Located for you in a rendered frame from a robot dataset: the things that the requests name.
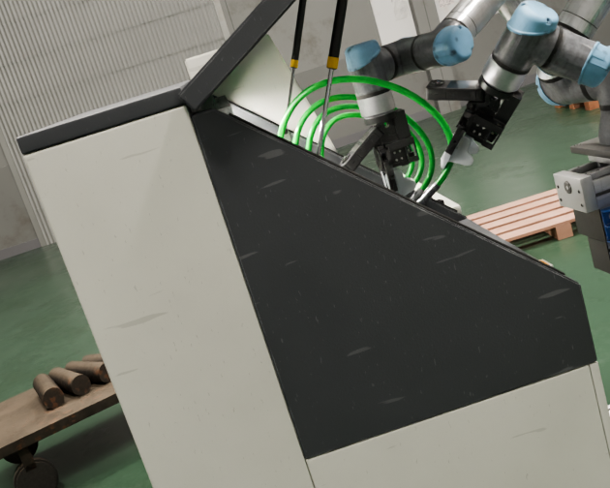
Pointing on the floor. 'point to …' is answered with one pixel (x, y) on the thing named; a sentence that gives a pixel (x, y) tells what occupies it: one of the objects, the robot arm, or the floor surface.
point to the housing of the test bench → (166, 294)
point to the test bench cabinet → (492, 443)
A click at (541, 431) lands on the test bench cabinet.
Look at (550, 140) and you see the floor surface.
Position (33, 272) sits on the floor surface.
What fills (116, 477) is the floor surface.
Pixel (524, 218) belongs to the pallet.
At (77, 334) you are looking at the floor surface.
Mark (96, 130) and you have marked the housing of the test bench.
